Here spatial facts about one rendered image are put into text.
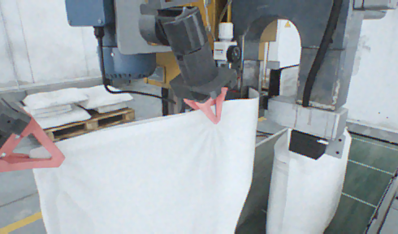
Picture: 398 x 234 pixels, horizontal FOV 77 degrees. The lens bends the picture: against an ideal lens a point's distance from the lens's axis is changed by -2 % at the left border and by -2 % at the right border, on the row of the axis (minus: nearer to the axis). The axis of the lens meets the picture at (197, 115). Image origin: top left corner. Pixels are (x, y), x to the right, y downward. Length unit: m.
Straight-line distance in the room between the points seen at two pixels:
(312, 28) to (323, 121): 0.17
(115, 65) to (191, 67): 0.31
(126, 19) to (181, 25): 0.26
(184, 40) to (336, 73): 0.28
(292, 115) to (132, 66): 0.39
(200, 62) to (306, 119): 0.26
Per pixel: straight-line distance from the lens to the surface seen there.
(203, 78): 0.39
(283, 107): 0.55
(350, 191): 1.63
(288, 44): 3.58
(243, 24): 0.59
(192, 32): 0.36
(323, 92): 0.51
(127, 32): 0.60
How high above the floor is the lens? 1.21
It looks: 19 degrees down
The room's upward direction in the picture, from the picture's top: straight up
